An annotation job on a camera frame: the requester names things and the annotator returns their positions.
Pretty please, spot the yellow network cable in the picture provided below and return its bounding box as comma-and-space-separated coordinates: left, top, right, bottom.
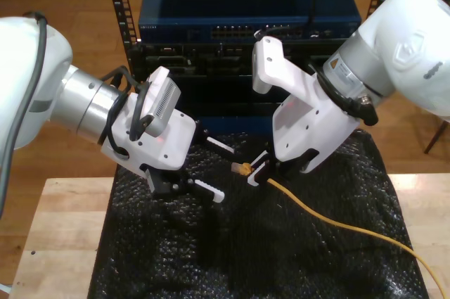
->
230, 160, 447, 299

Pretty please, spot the blue base box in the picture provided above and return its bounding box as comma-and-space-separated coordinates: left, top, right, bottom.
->
196, 115, 278, 135

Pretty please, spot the black rack drawer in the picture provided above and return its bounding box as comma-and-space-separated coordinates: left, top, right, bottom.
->
175, 75, 285, 117

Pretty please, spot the black rack server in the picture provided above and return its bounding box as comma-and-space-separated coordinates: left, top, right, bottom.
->
139, 42, 349, 78

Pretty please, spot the black bubble wrap mat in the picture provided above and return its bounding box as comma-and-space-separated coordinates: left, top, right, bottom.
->
86, 128, 430, 299

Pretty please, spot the black gripper plug cable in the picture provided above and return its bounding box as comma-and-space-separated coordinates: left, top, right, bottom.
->
305, 63, 380, 127
96, 64, 131, 158

